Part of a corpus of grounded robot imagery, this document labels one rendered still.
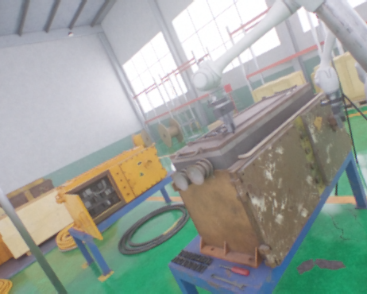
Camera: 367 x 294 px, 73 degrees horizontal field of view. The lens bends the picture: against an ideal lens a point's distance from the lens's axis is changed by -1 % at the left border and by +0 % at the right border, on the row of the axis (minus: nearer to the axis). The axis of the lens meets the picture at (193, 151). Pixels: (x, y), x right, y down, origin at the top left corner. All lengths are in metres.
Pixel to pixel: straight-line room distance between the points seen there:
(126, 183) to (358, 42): 3.34
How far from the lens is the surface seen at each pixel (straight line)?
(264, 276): 1.52
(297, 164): 1.68
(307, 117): 1.91
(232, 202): 1.42
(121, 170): 3.85
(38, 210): 6.77
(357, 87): 6.49
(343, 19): 1.19
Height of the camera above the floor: 1.63
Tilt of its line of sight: 11 degrees down
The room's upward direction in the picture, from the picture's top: 25 degrees counter-clockwise
